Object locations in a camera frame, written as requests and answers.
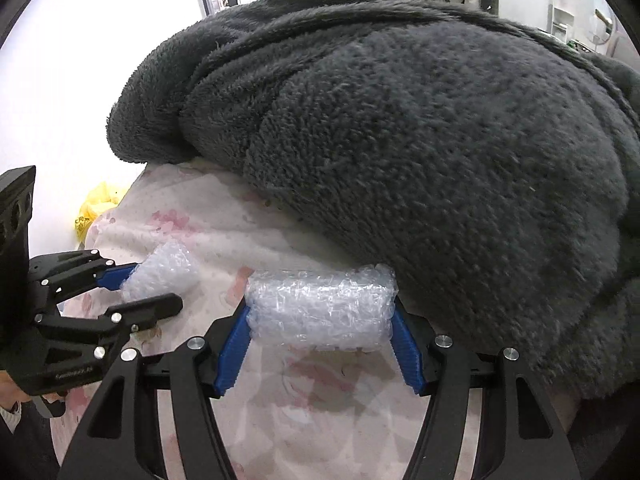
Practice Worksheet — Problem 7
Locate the white vanity shelf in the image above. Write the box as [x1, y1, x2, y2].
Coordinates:
[547, 0, 621, 56]

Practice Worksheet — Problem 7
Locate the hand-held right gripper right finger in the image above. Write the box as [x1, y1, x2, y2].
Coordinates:
[391, 300, 583, 480]

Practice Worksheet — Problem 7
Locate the yellow plastic bag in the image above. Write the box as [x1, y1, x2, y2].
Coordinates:
[75, 181, 131, 243]

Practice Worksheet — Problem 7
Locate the clear bubble wrap roll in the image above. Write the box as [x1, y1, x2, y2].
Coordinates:
[245, 262, 399, 353]

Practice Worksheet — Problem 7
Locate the pink floral bed sheet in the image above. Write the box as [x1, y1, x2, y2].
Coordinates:
[50, 157, 576, 480]

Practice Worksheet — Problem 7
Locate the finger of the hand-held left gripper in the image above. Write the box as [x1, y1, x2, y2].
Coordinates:
[34, 292, 184, 347]
[27, 249, 139, 302]

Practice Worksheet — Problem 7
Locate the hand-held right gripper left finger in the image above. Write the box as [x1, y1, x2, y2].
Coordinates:
[59, 304, 256, 480]

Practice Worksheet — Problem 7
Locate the person's left forearm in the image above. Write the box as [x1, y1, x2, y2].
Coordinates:
[0, 367, 66, 480]

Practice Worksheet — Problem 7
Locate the small clear bubble wrap piece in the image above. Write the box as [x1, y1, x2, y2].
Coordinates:
[120, 241, 198, 306]

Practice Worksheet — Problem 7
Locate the grey fleece blanket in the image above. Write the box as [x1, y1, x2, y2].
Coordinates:
[105, 0, 640, 401]

